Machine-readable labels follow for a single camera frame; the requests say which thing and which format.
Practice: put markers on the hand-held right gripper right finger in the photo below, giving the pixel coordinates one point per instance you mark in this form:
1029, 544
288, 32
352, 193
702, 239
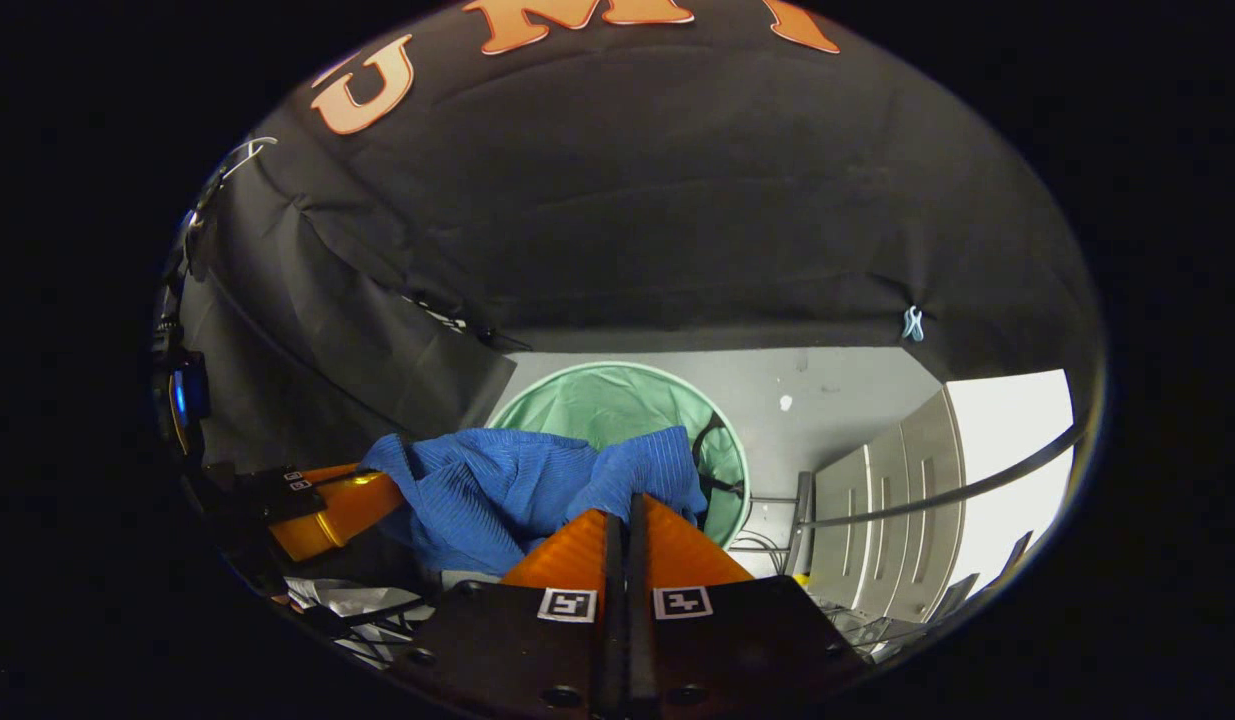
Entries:
737, 640

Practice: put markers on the white plastic hanger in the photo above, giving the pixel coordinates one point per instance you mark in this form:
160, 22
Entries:
262, 143

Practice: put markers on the grey cabinet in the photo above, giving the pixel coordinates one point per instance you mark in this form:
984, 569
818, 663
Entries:
877, 520

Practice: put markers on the green laundry hamper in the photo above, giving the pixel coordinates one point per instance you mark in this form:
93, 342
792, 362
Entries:
617, 400

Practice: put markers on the black backdrop cloth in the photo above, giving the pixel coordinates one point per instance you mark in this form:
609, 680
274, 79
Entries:
677, 200

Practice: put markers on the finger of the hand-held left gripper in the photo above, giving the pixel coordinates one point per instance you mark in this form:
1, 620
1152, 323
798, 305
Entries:
327, 469
337, 515

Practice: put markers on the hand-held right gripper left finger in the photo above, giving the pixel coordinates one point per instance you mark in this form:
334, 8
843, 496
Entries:
517, 650

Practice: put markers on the light blue plastic clip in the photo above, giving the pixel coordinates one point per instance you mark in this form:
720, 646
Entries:
913, 324

